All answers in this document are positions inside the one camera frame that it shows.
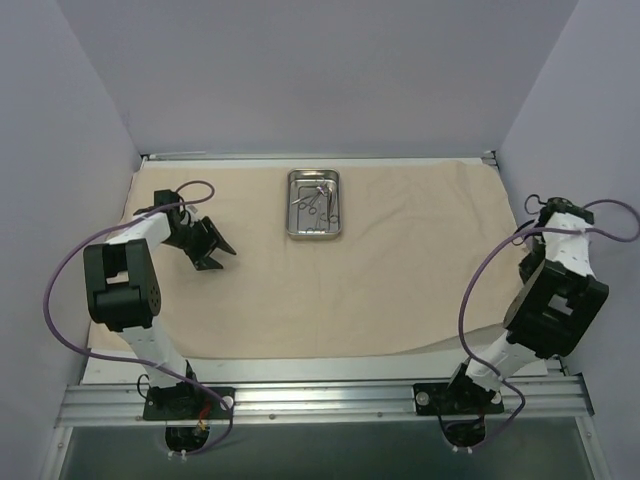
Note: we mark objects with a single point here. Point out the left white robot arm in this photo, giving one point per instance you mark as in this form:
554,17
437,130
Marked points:
123,291

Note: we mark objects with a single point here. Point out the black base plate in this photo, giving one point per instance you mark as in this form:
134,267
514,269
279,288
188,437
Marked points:
182,402
432,399

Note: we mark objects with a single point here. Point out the steel surgical scissors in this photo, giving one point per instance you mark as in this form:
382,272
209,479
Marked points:
329,191

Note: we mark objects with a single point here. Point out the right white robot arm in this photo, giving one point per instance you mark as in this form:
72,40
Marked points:
559,299

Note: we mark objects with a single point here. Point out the aluminium front rail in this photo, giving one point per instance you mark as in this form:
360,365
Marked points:
316,403

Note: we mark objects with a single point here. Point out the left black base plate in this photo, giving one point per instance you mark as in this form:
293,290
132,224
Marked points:
182,402

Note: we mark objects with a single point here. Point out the steel needle holder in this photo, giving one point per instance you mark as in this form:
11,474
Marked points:
315,218

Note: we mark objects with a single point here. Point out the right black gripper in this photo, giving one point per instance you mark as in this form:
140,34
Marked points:
525,265

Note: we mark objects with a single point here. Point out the metal instrument tray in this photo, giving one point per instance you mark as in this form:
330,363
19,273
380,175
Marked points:
300,182

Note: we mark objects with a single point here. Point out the beige cloth surgical wrap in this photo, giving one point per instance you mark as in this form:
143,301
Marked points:
414,264

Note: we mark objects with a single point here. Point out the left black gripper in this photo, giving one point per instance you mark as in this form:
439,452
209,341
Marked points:
203,242

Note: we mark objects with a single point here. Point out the steel hemostat forceps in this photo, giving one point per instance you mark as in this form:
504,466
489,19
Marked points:
308,200

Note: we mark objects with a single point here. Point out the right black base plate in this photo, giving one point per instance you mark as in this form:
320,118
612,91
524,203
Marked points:
432,399

